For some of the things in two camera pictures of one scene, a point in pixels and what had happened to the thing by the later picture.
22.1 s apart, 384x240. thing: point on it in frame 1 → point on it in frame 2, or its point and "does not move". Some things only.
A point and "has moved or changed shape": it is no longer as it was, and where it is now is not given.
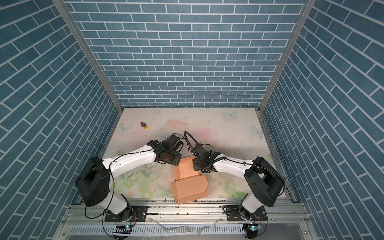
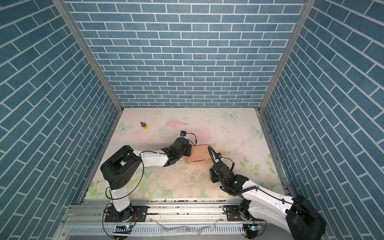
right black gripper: (194, 164) → (212, 173)
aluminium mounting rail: (211, 212) does not move
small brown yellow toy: (144, 125) does not move
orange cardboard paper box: (189, 185) has moved or changed shape
